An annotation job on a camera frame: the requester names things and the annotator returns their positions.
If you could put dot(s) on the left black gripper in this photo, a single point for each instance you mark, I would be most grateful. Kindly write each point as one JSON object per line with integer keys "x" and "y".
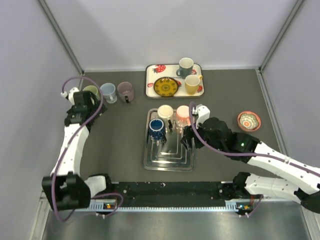
{"x": 98, "y": 103}

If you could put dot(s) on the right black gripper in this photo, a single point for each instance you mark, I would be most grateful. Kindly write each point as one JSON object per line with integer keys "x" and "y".
{"x": 188, "y": 134}

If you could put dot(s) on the pink mug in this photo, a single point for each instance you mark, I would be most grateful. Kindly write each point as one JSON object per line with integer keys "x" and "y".
{"x": 182, "y": 117}

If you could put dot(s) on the dark blue mug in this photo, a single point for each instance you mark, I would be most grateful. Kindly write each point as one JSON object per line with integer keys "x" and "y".
{"x": 157, "y": 130}

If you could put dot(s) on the cream white mug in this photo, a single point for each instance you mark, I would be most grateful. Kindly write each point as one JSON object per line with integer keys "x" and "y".
{"x": 166, "y": 114}

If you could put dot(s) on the mauve purple mug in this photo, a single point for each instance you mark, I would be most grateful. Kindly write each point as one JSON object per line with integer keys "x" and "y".
{"x": 126, "y": 91}

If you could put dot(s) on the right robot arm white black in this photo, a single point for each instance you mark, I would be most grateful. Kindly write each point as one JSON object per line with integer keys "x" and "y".
{"x": 294, "y": 180}

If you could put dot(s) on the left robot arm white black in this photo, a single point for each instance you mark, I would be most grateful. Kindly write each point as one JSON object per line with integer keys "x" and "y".
{"x": 64, "y": 187}

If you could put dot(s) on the light green mug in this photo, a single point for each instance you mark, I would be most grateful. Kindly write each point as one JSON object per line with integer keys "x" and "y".
{"x": 93, "y": 89}

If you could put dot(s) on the light blue mug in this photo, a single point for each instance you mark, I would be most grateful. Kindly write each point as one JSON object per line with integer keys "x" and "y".
{"x": 109, "y": 92}

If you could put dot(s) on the yellow mug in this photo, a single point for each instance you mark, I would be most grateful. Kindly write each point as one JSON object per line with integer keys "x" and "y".
{"x": 192, "y": 83}

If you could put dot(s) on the grey green mug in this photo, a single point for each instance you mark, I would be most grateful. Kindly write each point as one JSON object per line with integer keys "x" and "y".
{"x": 185, "y": 68}

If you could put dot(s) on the silver metal tray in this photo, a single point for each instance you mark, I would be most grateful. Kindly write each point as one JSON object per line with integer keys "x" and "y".
{"x": 171, "y": 155}

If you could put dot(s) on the yellow patterned plate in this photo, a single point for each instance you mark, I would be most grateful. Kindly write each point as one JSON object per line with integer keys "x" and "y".
{"x": 166, "y": 87}

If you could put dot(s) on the pink patterned bowl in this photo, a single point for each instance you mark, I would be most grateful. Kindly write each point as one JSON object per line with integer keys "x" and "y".
{"x": 248, "y": 121}

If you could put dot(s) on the strawberry pattern white tray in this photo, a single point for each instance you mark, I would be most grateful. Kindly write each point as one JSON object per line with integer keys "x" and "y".
{"x": 156, "y": 71}

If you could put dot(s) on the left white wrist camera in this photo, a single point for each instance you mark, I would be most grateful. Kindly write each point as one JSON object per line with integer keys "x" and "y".
{"x": 69, "y": 95}

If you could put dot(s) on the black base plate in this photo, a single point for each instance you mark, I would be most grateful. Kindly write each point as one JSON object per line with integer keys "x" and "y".
{"x": 175, "y": 194}

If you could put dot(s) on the grey slotted cable duct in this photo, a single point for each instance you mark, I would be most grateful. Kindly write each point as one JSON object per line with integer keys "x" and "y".
{"x": 230, "y": 206}

